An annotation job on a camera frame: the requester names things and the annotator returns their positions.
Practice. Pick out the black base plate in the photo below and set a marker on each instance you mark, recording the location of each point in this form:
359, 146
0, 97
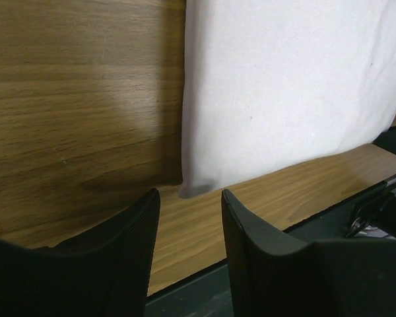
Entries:
208, 292

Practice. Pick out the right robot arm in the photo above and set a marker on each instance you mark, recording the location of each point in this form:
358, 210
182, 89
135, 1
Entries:
378, 209

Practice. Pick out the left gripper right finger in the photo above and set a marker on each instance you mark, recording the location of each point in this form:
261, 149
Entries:
274, 274

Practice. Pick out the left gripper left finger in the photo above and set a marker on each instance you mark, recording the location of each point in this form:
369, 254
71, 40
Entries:
104, 271

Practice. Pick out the white t shirt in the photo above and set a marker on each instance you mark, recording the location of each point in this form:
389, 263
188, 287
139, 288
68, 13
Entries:
271, 84

